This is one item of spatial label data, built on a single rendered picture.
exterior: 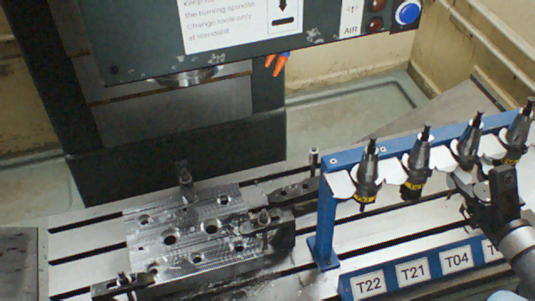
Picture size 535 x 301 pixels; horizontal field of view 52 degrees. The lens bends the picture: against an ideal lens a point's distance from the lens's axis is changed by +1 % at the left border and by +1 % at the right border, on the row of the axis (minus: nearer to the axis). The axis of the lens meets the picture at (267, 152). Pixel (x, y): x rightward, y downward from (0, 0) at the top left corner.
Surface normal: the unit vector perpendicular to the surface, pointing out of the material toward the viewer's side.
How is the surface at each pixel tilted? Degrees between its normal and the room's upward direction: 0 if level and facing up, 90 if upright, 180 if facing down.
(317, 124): 0
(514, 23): 90
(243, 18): 90
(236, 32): 90
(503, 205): 60
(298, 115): 0
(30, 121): 90
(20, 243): 24
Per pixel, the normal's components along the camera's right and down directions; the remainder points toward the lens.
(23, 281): 0.37, -0.73
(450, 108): -0.42, -0.54
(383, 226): -0.02, -0.70
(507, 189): 0.29, 0.22
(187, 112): 0.29, 0.69
